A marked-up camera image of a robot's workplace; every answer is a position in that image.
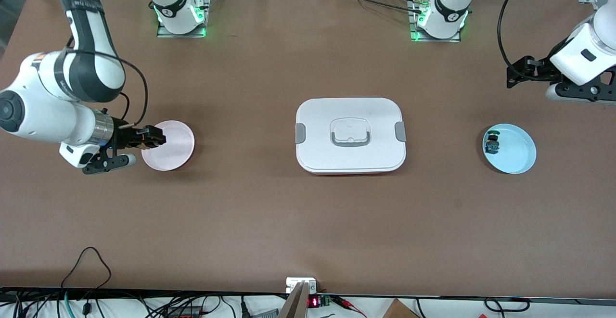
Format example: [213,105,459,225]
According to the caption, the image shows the white lidded storage box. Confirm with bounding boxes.
[295,98,407,175]

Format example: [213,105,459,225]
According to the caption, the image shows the small white electronics box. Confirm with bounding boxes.
[286,277,318,293]

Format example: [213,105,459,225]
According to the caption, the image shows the pink round plate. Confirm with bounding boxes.
[141,120,195,172]

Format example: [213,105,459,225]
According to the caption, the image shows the light blue round plate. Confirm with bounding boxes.
[483,124,537,174]

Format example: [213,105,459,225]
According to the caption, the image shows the grey metal bar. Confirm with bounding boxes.
[278,281,309,318]

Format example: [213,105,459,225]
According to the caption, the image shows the red clip leads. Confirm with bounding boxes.
[332,295,367,318]

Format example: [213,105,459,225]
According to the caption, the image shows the brown cardboard piece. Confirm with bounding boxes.
[383,299,420,318]

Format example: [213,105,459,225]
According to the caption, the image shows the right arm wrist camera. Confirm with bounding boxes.
[82,153,137,175]

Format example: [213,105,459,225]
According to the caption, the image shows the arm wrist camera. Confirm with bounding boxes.
[545,81,616,105]
[82,153,137,175]

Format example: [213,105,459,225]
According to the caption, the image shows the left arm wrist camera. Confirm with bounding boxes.
[545,81,616,105]

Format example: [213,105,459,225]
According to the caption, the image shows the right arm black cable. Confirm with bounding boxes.
[63,44,149,128]

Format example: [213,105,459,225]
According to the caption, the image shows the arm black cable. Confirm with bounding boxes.
[497,0,535,71]
[63,44,149,128]

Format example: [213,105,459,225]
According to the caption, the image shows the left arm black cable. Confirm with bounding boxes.
[497,0,535,71]

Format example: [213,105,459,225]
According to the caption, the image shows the green push button switch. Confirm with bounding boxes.
[484,130,501,155]

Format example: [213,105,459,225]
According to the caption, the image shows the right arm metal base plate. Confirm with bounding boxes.
[156,0,211,38]

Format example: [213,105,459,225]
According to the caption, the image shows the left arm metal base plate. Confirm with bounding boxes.
[410,0,462,43]

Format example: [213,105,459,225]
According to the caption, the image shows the looped black cable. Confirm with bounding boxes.
[60,247,112,291]

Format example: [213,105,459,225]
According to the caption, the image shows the teal cable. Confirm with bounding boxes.
[57,292,74,318]

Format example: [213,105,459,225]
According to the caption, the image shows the flat black cable loop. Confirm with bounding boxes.
[484,298,531,313]

